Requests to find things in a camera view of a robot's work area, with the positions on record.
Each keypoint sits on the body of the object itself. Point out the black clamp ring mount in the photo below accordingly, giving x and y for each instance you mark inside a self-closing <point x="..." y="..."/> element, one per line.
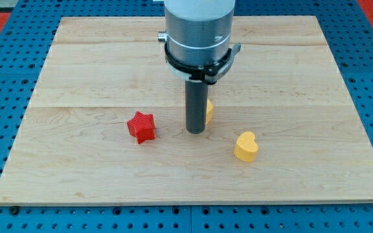
<point x="209" y="74"/>

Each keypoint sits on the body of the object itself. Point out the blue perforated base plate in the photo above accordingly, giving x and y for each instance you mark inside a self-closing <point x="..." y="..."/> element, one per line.
<point x="24" y="44"/>

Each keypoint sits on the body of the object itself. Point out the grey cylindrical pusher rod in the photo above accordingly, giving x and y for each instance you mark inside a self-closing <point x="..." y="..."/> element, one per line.
<point x="196" y="106"/>

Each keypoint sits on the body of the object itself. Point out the yellow block behind rod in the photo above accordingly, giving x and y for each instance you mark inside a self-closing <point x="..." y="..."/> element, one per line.
<point x="209" y="113"/>

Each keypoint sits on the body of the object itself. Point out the red star block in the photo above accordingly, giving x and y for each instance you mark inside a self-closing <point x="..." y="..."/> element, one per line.
<point x="142" y="127"/>

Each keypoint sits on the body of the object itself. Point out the yellow heart block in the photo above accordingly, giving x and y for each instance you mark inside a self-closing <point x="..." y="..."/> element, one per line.
<point x="246" y="148"/>

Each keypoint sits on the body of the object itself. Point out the grey cylindrical robot arm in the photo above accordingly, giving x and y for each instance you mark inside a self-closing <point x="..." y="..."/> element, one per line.
<point x="196" y="45"/>

